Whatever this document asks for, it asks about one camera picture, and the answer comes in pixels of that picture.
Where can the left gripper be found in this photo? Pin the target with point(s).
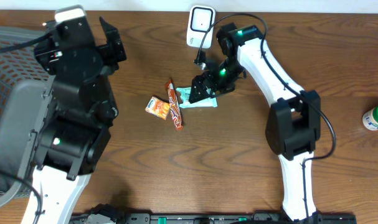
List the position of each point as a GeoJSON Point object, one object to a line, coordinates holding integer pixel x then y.
{"type": "Point", "coordinates": [93, 50]}

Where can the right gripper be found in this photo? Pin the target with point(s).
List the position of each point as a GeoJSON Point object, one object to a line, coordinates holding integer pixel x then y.
{"type": "Point", "coordinates": [198, 81]}

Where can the teal wet wipes pack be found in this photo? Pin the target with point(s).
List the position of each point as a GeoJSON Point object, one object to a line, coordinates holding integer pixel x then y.
{"type": "Point", "coordinates": [196, 100]}

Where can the red orange candy bar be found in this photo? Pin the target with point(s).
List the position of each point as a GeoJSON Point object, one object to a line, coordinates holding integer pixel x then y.
{"type": "Point", "coordinates": [174, 105]}

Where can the orange snack packet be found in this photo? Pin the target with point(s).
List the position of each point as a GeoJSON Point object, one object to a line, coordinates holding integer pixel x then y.
{"type": "Point", "coordinates": [158, 108]}

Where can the green lid white jar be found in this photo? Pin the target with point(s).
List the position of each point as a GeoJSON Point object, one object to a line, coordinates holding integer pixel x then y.
{"type": "Point", "coordinates": [370, 119]}

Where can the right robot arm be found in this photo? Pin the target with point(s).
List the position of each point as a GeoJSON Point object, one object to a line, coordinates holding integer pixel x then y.
{"type": "Point", "coordinates": [294, 118]}

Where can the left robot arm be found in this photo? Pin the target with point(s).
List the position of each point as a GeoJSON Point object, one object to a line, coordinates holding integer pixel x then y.
{"type": "Point", "coordinates": [79, 115]}

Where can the white barcode scanner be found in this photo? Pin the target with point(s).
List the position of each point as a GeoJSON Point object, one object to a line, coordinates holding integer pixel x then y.
{"type": "Point", "coordinates": [200, 19]}

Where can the grey plastic basket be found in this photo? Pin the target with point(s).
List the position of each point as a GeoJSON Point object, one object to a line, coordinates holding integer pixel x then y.
{"type": "Point", "coordinates": [24, 96]}

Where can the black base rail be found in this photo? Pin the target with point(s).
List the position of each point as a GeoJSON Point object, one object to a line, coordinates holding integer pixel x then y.
{"type": "Point", "coordinates": [105, 213]}

